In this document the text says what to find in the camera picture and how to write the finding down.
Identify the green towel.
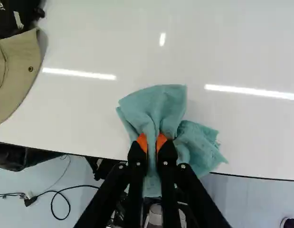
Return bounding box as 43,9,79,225
115,84,229,198

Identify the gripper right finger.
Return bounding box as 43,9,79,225
156,133,232,228

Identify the white table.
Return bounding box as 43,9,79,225
0,0,294,182

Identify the black floor cable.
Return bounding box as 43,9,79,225
51,185,101,220

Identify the khaki sun hat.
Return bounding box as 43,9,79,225
0,27,47,128

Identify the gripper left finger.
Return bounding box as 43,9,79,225
74,133,149,228

